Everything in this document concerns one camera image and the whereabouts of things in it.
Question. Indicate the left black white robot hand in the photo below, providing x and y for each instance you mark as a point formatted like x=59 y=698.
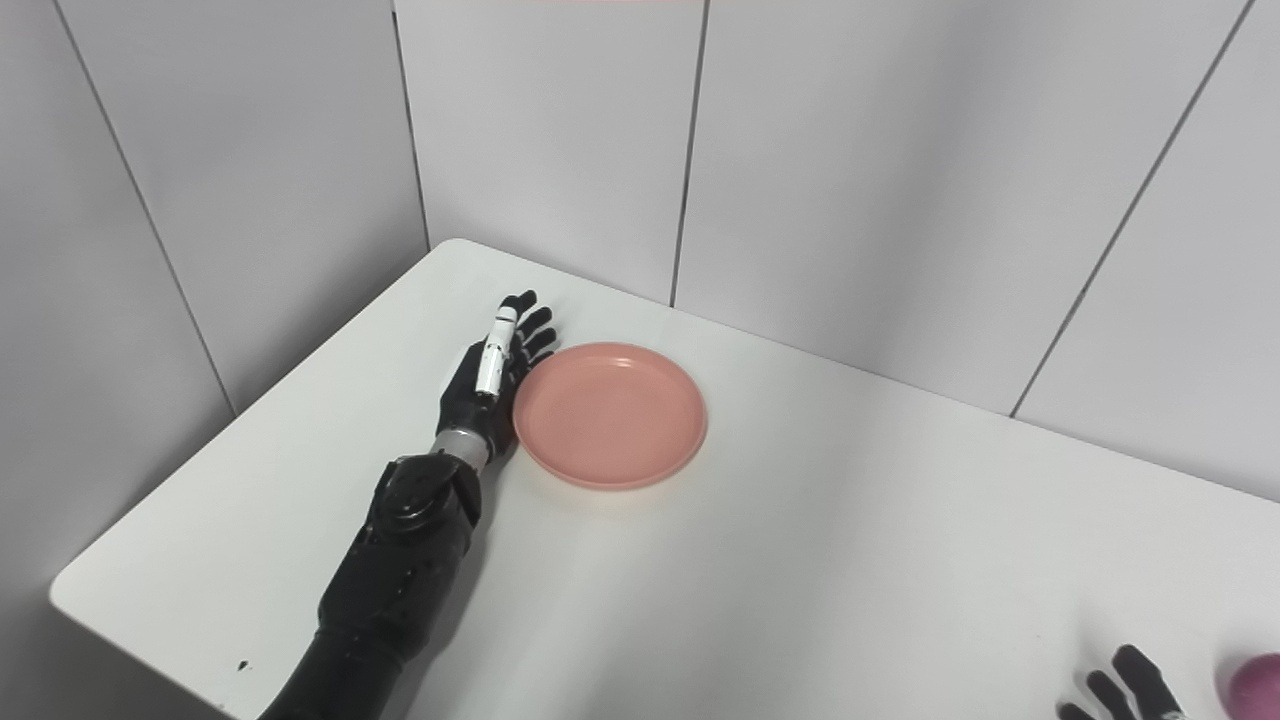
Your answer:
x=475 y=400

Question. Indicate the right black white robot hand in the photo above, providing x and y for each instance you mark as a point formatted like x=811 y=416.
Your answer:
x=1130 y=690

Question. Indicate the purple red onion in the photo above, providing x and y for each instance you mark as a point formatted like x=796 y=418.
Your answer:
x=1258 y=690

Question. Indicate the pink round plate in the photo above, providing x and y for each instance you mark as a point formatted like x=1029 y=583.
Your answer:
x=610 y=415

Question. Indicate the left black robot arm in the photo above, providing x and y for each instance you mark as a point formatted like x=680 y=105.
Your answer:
x=400 y=570

